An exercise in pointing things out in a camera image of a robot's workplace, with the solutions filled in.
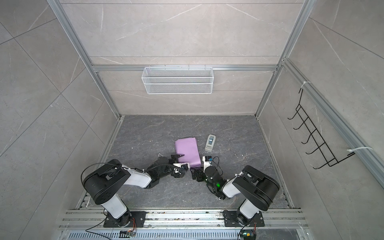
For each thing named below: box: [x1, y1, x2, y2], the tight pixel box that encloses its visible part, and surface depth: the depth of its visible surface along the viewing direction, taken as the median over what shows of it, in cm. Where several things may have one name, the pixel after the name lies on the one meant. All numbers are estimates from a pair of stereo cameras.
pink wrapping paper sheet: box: [175, 137, 201, 167], surface depth 94 cm
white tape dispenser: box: [204, 134, 216, 152], surface depth 101 cm
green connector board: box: [240, 229, 256, 240], surface depth 72 cm
